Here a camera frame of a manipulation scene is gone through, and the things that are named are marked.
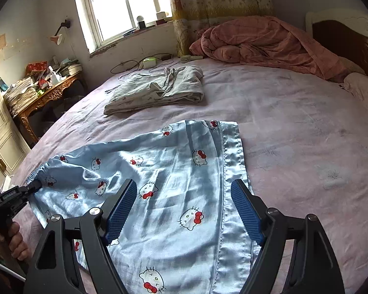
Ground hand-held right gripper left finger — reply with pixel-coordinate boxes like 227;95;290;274
24;178;138;294

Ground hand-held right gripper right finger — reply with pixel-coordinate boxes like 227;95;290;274
231;178;345;294

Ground tree-print curtain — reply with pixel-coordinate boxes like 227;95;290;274
167;0;275;57

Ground person's left hand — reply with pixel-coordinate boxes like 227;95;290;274
0;220;29;261

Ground pink wall lamp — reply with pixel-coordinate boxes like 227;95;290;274
50;19;72;45

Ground white bottle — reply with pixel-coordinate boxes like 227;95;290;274
48;66;62;86

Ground carved wooden desk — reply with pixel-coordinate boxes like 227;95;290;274
14;72;86;143

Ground pink quilt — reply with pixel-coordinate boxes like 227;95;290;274
189;15;367;83

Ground red box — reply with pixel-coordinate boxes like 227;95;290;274
26;61;48;74

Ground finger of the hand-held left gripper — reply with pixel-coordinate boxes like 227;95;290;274
15;179;43;204

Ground grey folded garment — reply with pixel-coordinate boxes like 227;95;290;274
104;65;205;116

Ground bed with pink floral sheet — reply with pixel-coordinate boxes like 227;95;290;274
11;9;368;294

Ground pink pillow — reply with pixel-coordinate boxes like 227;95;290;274
339;72;368;117

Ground stack of papers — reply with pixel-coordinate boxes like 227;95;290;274
4;76;39;117

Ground white cabinet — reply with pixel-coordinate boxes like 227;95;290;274
0;57;31;172

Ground white-framed window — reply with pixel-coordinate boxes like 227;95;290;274
71;0;180;54

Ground stack of books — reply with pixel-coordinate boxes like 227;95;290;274
60;57;83;77

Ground black cable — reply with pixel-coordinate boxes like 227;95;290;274
110;53;172;74

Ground blue cat-print satin pants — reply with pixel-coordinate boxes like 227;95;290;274
26;119;255;294

